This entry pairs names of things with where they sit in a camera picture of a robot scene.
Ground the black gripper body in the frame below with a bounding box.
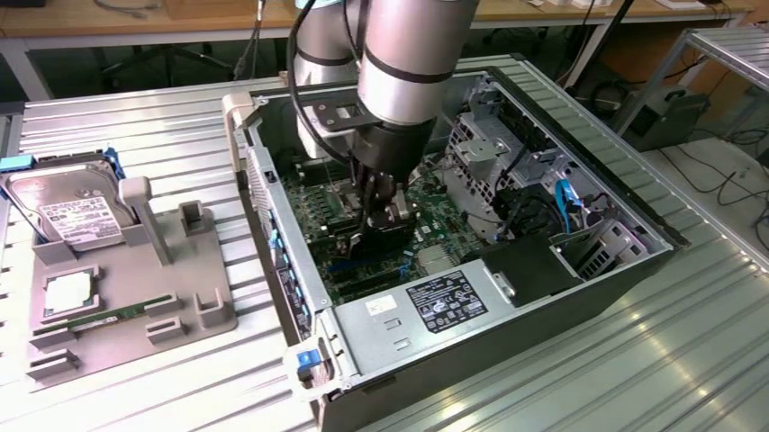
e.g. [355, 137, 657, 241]
[351, 117, 438, 182]

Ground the GPU graphics card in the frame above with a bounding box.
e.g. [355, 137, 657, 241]
[346, 202, 419, 272]

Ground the green Dell motherboard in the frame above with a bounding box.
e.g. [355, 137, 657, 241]
[282, 152, 501, 308]

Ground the perforated metal disk bay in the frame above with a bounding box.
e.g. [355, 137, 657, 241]
[446, 74, 580, 213]

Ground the silver chipset heatsink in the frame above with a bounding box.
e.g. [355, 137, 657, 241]
[415, 246, 454, 277]

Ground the black plastic shroud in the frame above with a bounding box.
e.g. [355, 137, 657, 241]
[479, 237, 586, 310]

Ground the silver power supply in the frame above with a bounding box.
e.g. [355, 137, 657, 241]
[330, 258, 521, 377]

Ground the blue case latch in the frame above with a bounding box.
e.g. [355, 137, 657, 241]
[295, 349, 325, 374]

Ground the metal lower disk bay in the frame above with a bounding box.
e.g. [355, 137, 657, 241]
[550, 219, 656, 281]

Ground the grey plastic parts rack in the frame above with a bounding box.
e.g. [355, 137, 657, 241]
[22, 176, 242, 393]

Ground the open black PC case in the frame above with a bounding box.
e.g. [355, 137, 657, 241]
[220, 65, 692, 432]

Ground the black chair base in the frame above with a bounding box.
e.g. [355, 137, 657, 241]
[99, 39, 239, 85]

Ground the wooden desk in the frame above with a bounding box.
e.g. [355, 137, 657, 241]
[0, 0, 756, 99]

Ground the black box device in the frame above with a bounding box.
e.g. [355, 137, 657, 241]
[622, 87, 713, 154]

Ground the hard disk drive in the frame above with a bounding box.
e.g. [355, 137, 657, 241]
[1, 160, 131, 254]

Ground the green RAM stick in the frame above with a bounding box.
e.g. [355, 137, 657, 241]
[31, 301, 175, 337]

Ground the CPU chip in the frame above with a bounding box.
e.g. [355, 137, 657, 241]
[42, 269, 103, 321]

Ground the blue disk caddy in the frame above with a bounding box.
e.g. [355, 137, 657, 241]
[0, 142, 130, 203]

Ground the metal slat side table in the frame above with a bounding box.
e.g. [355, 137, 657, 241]
[612, 26, 769, 136]

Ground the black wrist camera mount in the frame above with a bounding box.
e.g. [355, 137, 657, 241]
[299, 99, 382, 137]

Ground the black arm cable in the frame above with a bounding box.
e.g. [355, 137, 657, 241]
[285, 0, 362, 173]

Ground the blue wire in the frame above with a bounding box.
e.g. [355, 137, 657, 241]
[556, 178, 582, 238]

